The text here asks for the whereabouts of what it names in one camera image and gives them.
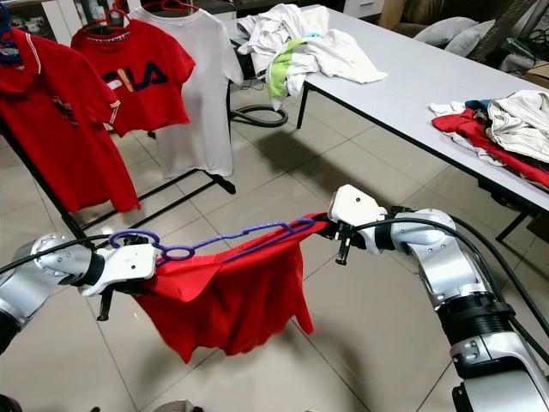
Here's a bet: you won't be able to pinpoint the blue plastic clothes hanger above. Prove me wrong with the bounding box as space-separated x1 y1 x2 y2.
107 219 318 264

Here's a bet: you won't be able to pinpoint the plain red shirt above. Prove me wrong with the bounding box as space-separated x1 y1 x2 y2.
135 215 332 364

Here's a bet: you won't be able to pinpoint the thin blue clothes hanger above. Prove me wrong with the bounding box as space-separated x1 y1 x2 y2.
0 3 25 68

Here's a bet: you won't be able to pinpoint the red plastic clothes hanger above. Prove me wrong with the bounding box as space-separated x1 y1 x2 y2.
84 0 136 39
142 0 200 16

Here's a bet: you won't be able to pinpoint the grey left robot foot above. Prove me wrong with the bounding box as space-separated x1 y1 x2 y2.
150 398 204 412

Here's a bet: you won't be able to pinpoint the red garment under pile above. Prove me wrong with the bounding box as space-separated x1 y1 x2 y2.
431 108 549 190

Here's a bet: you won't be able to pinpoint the red polo shirt white trim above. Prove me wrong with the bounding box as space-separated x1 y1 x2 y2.
0 30 143 214

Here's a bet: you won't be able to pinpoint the large white table black legs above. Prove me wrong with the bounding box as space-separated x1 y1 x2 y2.
227 4 549 243

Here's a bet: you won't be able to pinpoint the lime green white garment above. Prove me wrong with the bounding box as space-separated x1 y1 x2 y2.
268 36 311 100

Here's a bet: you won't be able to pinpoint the white T-shirt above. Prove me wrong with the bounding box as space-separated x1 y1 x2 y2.
129 7 244 179

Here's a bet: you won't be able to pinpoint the white crumpled garment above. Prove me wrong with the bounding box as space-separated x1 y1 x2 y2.
236 4 389 100

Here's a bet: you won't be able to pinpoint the blue jeans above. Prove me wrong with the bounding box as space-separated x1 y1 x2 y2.
466 97 504 113

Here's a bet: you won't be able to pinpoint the red FILA T-shirt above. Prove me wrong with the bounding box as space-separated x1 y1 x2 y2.
70 19 197 136

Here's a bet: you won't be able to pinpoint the grey pillow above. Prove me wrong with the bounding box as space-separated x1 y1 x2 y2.
412 15 478 46
444 19 500 58

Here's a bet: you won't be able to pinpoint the brown cardboard box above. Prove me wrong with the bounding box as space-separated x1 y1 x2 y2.
523 60 549 88

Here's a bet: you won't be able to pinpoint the dark wicker armchair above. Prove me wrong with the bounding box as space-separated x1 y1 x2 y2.
382 0 549 71

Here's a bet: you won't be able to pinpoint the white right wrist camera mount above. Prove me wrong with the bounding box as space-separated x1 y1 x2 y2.
328 185 389 255

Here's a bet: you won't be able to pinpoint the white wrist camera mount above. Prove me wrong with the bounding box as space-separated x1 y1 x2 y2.
328 185 389 255
80 243 160 297

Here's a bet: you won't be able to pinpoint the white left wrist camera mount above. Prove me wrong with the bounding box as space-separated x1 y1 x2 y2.
80 243 160 297

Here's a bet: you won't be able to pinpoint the metal clothes rack black frame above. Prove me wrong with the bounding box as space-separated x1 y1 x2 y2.
0 0 238 243

